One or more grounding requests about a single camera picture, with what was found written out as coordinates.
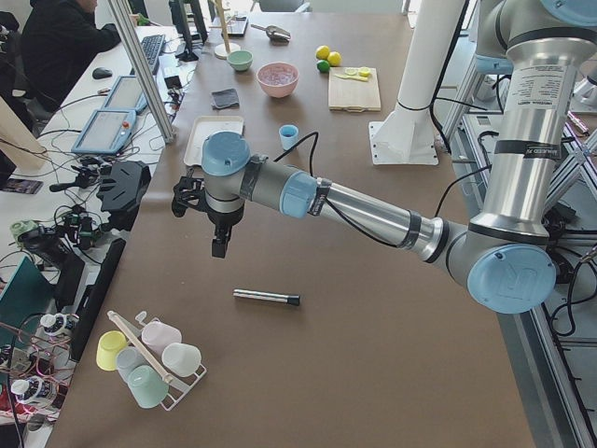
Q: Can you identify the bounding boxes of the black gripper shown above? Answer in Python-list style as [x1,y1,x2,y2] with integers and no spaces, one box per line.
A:
[207,205,244,259]

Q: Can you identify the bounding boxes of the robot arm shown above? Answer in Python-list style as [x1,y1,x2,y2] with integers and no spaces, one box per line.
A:
[200,69,562,319]

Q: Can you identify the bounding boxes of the pink plastic cup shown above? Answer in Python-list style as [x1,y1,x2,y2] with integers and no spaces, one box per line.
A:
[141,321,182,357]

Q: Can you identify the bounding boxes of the light blue plastic cup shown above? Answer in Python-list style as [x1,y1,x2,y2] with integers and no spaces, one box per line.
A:
[279,124,299,151]

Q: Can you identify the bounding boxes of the white plastic cup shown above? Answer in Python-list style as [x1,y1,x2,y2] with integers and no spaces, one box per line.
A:
[161,343,201,377]

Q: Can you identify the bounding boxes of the yellow plastic cup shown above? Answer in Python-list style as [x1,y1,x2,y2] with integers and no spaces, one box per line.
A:
[96,330,128,371]

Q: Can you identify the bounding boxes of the grey plastic cup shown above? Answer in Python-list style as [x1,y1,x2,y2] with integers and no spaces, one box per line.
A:
[116,346,146,383]

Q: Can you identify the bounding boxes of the pink bowl of ice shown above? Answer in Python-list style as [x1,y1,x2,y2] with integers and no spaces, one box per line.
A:
[257,62,299,98]

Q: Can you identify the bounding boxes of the green plastic cup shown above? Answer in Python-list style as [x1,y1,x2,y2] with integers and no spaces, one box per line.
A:
[127,365,169,409]

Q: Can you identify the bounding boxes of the steel ice scoop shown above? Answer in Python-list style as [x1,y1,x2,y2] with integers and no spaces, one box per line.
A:
[250,23,291,42]

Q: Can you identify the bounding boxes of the cream rabbit tray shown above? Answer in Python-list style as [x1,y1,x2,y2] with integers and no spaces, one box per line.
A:
[183,116,245,167]

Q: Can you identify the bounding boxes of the grey folded cloth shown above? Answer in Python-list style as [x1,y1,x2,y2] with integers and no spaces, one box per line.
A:
[211,88,240,110]

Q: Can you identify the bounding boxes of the black monitor bar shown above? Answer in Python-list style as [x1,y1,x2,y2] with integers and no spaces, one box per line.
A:
[69,238,126,363]

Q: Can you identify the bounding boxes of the blue teach pendant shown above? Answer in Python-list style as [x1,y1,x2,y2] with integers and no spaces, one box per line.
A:
[103,76,147,114]
[71,108,137,155]

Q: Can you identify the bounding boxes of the small black box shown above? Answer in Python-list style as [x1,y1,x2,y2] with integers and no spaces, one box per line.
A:
[162,67,182,90]

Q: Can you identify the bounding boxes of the mint green bowl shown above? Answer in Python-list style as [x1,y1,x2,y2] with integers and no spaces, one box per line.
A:
[227,49,253,72]

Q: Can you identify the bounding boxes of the wooden glass drying stand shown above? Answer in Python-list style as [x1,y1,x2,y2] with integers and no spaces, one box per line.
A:
[210,0,241,60]

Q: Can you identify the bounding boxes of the wooden cutting board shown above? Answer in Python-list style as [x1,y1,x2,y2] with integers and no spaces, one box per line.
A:
[328,67,382,112]

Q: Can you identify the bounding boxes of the tea bottle white label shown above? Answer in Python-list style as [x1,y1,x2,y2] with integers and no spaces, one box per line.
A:
[40,313,78,338]

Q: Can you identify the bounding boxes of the green lime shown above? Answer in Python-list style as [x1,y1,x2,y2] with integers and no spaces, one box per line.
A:
[316,60,330,73]

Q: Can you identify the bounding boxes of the black keyboard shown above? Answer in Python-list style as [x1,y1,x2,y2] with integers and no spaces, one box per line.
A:
[140,35,165,75]

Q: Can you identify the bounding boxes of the black computer mouse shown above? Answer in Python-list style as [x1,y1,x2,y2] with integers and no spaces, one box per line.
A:
[92,67,113,80]

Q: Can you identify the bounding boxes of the yellow plastic knife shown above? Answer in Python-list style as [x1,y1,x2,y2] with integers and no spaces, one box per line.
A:
[333,73,368,82]

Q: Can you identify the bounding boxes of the whole yellow lemon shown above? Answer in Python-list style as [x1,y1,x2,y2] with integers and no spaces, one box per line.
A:
[326,51,342,67]
[315,45,330,60]

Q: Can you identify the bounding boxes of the wooden board leaning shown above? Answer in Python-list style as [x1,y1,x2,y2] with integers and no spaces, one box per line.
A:
[1,99,48,175]

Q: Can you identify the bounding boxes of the person in black hoodie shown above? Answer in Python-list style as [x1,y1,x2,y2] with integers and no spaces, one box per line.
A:
[21,0,120,112]

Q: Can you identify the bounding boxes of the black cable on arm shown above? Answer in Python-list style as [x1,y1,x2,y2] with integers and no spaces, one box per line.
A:
[273,131,491,247]

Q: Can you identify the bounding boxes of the white wire cup rack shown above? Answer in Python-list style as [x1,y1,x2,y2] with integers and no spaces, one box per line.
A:
[107,311,207,411]

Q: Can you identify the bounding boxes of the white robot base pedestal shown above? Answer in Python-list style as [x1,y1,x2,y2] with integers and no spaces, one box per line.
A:
[369,0,468,165]

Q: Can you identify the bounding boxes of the copper wire bottle rack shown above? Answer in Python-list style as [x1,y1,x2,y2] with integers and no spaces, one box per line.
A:
[1,313,75,420]

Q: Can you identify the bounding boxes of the aluminium frame post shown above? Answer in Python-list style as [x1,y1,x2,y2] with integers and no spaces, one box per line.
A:
[107,0,175,144]

